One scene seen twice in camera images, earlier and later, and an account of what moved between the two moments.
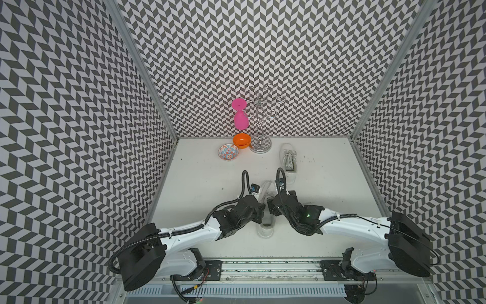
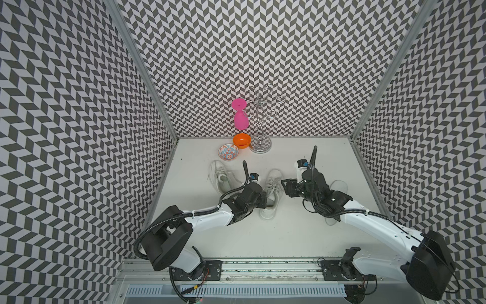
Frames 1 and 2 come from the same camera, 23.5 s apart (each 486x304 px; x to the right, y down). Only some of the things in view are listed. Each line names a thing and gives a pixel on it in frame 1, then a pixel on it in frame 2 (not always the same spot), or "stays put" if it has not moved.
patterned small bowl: x=228 y=152 stays put
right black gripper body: x=271 y=206 to x=302 y=191
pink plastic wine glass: x=240 y=118 stays put
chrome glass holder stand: x=261 y=144 stays put
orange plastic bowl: x=242 y=140 stays put
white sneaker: x=266 y=228 to x=222 y=180
